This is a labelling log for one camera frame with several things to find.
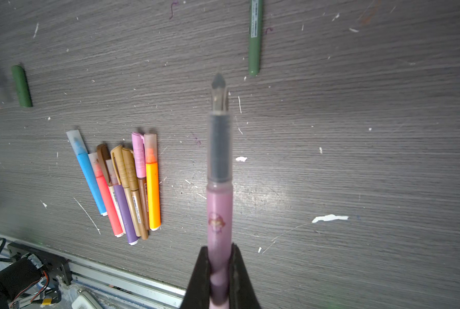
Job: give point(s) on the purple highlighter pen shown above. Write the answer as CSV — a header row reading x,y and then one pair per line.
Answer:
x,y
123,206

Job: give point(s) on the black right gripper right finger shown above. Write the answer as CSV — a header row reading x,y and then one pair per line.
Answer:
x,y
241,291

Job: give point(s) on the pink red highlighter pen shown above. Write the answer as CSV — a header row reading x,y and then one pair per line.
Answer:
x,y
110,211

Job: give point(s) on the gold tan capped pen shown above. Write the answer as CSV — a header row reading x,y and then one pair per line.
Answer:
x,y
121,173

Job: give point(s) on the orange highlighter pen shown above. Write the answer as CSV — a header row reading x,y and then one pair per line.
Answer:
x,y
152,179

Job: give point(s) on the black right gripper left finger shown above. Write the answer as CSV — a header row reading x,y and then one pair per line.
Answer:
x,y
198,290

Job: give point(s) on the brown capped cream pen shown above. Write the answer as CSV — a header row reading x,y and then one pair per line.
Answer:
x,y
104,156

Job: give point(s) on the blue highlighter pen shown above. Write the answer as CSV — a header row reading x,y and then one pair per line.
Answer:
x,y
82,156

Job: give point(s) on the white clamp bracket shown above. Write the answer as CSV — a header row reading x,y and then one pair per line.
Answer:
x,y
85,300

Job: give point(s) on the pink fountain pen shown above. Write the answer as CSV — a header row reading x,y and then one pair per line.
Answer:
x,y
219,193

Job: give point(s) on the green fountain pen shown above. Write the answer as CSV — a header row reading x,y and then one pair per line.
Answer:
x,y
255,36

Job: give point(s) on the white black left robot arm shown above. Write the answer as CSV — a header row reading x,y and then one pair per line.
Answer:
x,y
33,276

